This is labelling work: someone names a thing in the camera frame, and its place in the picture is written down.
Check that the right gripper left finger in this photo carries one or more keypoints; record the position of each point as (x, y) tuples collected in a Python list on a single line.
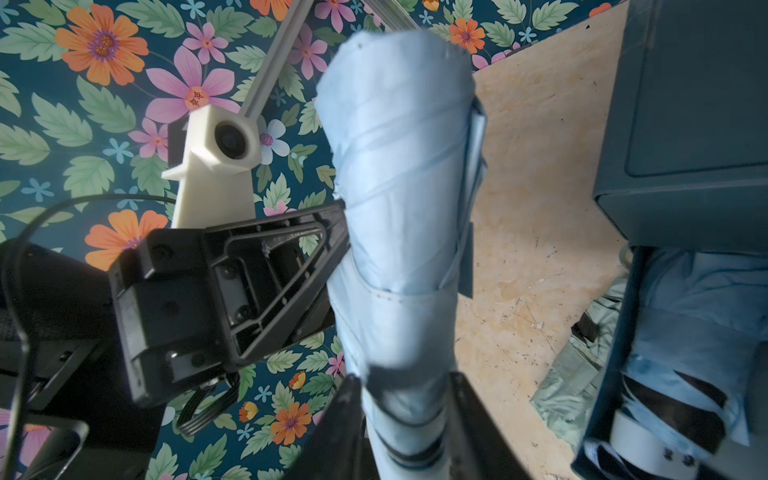
[(334, 451)]

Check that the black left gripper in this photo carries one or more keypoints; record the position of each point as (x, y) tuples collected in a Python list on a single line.
[(194, 304)]

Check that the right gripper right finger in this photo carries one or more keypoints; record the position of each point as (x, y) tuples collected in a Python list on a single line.
[(478, 448)]

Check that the mint green umbrella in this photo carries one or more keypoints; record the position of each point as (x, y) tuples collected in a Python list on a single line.
[(565, 397)]

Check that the light blue umbrella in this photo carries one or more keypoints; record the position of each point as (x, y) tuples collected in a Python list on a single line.
[(398, 110), (684, 392)]

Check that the teal drawer cabinet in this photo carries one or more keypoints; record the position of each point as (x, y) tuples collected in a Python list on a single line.
[(684, 158)]

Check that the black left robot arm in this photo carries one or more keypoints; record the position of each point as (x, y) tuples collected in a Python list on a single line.
[(90, 359)]

